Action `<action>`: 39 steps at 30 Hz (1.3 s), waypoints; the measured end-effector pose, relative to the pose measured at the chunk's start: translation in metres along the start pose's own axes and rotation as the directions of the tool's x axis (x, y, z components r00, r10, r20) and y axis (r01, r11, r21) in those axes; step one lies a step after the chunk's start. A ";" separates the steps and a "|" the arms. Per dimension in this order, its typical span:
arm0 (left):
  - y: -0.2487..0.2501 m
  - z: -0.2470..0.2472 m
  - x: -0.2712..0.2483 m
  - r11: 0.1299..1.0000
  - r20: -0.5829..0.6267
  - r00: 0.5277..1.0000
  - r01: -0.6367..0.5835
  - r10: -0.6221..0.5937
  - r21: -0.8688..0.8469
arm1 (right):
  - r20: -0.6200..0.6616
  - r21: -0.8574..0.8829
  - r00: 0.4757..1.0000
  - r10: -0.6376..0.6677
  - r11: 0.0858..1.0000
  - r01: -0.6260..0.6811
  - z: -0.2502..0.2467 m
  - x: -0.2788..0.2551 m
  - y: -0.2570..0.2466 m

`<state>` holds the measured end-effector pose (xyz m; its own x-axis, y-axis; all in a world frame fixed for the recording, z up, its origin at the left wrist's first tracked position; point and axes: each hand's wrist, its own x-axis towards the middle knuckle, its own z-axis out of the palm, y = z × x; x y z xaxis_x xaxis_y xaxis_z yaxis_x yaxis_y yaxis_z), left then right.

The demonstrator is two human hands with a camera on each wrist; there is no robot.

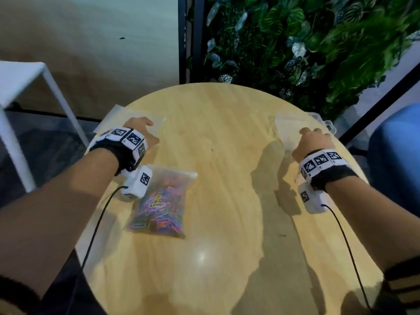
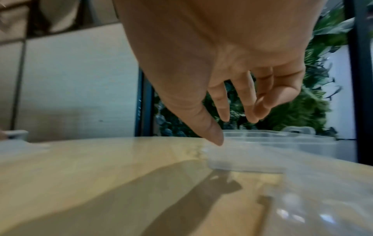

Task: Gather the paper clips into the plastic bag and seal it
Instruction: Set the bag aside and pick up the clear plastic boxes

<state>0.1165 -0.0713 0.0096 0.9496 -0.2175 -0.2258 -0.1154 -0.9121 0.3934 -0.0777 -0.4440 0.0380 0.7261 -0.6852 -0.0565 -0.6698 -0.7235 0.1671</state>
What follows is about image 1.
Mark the translucent plastic bag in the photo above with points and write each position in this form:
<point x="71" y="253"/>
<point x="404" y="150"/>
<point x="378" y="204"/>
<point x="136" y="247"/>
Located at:
<point x="160" y="200"/>

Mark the stack of plastic bags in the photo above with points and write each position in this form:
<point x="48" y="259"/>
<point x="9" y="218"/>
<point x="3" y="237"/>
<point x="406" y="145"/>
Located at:
<point x="111" y="119"/>

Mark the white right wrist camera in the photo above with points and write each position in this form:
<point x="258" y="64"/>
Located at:
<point x="311" y="200"/>

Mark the person's right shirt sleeve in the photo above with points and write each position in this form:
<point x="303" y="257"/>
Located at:
<point x="403" y="282"/>

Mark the person's shirt sleeve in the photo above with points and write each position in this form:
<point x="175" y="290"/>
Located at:
<point x="403" y="282"/>
<point x="16" y="298"/>

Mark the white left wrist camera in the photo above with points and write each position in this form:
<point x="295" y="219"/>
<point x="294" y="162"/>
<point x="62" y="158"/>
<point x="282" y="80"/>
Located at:
<point x="136" y="183"/>

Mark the green plant wall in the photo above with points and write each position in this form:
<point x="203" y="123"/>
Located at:
<point x="311" y="45"/>

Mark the person's left forearm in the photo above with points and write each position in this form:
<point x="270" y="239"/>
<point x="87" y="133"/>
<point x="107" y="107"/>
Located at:
<point x="55" y="219"/>

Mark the person's right hand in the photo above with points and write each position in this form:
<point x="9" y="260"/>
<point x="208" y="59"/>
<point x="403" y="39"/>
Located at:
<point x="315" y="141"/>

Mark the black left wristband with markers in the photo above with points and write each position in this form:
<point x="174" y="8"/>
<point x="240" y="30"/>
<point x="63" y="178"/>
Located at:
<point x="121" y="147"/>

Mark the black right wristband with markers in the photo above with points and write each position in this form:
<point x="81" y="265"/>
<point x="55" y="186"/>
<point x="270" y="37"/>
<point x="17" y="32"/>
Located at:
<point x="328" y="170"/>

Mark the clear plastic box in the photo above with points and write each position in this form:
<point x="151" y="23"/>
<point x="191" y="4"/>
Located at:
<point x="288" y="127"/>

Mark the person's dark trousers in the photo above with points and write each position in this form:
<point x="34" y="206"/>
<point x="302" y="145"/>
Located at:
<point x="72" y="298"/>

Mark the person's left shirt sleeve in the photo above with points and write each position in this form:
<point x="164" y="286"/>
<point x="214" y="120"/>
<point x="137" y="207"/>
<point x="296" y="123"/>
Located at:
<point x="16" y="298"/>

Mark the round wooden table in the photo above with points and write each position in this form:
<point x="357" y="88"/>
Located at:
<point x="223" y="160"/>

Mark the person's right forearm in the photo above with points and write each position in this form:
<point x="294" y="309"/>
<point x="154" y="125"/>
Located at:
<point x="377" y="226"/>

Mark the blue armchair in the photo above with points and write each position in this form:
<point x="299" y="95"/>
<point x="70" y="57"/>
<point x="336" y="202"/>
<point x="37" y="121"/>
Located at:
<point x="397" y="160"/>

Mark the person's left hand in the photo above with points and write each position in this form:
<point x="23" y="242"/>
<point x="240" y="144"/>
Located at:
<point x="141" y="124"/>

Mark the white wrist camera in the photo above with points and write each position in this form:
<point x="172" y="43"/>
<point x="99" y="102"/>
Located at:
<point x="136" y="183"/>
<point x="311" y="200"/>

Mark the white chair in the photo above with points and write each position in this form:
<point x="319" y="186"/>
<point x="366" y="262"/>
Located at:
<point x="19" y="78"/>

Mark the black wristband with markers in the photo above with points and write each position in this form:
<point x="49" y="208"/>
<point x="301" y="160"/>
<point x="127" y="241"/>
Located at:
<point x="328" y="170"/>
<point x="121" y="147"/>

